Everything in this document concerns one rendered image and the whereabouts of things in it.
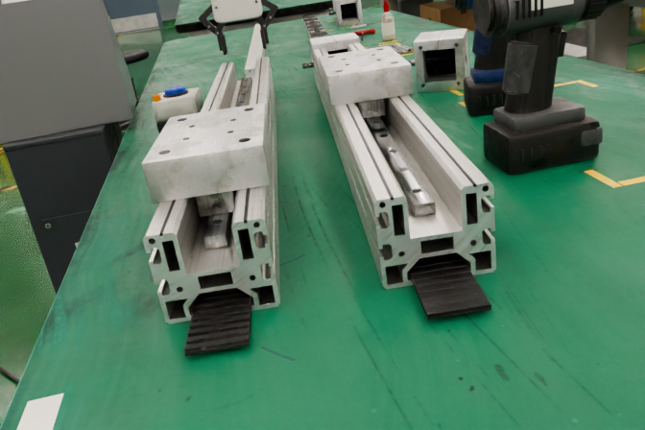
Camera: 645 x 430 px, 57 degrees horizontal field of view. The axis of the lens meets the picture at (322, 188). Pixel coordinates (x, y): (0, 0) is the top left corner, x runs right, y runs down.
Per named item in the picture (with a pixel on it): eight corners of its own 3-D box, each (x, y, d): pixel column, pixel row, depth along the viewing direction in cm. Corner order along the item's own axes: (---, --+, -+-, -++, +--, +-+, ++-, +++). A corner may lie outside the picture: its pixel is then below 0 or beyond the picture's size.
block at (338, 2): (328, 25, 221) (325, -2, 218) (359, 20, 222) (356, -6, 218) (331, 28, 212) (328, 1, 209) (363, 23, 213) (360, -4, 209)
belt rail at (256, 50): (256, 32, 233) (254, 24, 232) (266, 30, 233) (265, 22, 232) (247, 82, 144) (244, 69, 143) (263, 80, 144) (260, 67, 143)
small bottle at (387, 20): (395, 37, 174) (392, -4, 170) (395, 39, 171) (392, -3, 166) (382, 39, 175) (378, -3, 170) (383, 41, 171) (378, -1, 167)
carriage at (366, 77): (323, 99, 94) (318, 56, 92) (393, 88, 94) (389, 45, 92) (333, 127, 79) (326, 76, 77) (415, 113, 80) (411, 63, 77)
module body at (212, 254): (228, 104, 126) (221, 63, 122) (275, 96, 126) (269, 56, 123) (166, 324, 51) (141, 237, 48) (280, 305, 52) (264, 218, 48)
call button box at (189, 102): (165, 122, 118) (157, 91, 116) (214, 114, 118) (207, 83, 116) (158, 133, 110) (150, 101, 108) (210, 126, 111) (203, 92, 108)
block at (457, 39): (412, 80, 122) (409, 33, 119) (469, 76, 119) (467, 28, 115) (404, 93, 114) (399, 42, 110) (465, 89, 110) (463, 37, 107)
